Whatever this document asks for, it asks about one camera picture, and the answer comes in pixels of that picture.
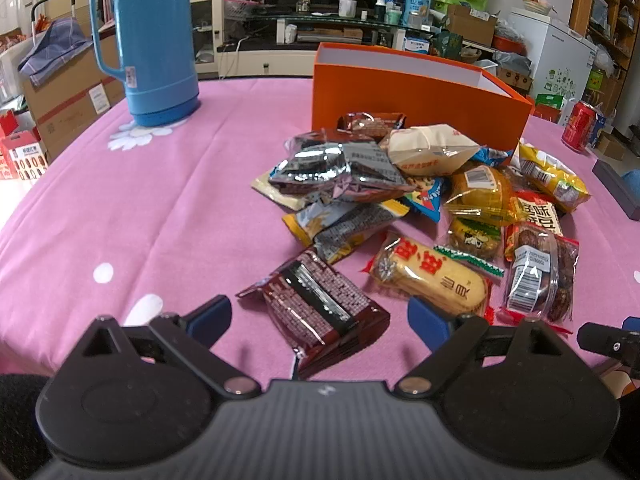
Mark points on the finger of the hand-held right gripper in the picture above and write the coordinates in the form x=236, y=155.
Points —
x=602, y=339

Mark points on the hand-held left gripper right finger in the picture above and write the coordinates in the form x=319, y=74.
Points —
x=425, y=316

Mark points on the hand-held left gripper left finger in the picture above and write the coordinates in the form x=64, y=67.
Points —
x=210, y=316

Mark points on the silver foil snack packet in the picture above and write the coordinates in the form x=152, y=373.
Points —
x=335, y=170

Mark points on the brown cookie packet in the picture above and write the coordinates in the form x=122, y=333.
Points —
x=370, y=125

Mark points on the orange cardboard box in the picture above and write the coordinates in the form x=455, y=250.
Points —
x=400, y=95

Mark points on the yellow rice cracker packet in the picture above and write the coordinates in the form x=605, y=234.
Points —
x=430, y=275

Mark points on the green edged snack packet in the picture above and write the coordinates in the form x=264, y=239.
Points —
x=472, y=240

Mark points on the clear packet of brown cookies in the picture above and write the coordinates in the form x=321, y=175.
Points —
x=540, y=270

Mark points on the dark brown chocolate packet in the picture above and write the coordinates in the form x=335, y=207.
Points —
x=315, y=305

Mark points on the blue triangular snack packet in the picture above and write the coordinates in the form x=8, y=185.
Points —
x=425, y=199

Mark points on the grey yellow-ended snack packet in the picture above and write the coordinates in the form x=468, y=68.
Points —
x=345, y=225

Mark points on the pink floral tablecloth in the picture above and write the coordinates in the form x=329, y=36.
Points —
x=150, y=210

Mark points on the orange translucent cake packet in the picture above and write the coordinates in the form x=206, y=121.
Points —
x=480, y=192

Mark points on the red and white snack packet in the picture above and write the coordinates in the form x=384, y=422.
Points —
x=537, y=212

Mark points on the dark blue case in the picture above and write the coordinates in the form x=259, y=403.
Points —
x=612, y=180

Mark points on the light blue padded object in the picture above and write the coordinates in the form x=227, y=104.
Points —
x=632, y=180

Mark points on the cream white bread packet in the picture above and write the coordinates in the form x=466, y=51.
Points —
x=430, y=150

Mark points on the yellow snack packet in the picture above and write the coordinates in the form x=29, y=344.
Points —
x=550, y=175

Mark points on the red soda can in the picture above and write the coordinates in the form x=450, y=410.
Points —
x=577, y=127

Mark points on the red gift box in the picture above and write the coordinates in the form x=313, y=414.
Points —
x=25, y=157

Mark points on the large brown cardboard carton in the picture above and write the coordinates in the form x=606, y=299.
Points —
x=65, y=105

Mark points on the white television stand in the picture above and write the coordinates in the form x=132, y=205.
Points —
x=280, y=62

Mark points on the white and blue carton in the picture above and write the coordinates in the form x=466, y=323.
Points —
x=416, y=45

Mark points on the dark green bag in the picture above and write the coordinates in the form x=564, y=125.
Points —
x=447, y=45

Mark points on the white chest freezer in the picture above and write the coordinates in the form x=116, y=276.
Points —
x=560, y=55

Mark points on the blue thermos jug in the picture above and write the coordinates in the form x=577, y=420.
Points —
x=150, y=35

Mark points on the small brown cardboard carton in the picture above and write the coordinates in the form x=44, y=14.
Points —
x=470, y=25

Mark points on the light blue packet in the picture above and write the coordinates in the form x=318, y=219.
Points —
x=417, y=7

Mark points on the blue plaid cloth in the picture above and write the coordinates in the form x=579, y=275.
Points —
x=55, y=45

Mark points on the basket of eggs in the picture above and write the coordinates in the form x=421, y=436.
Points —
x=537, y=6

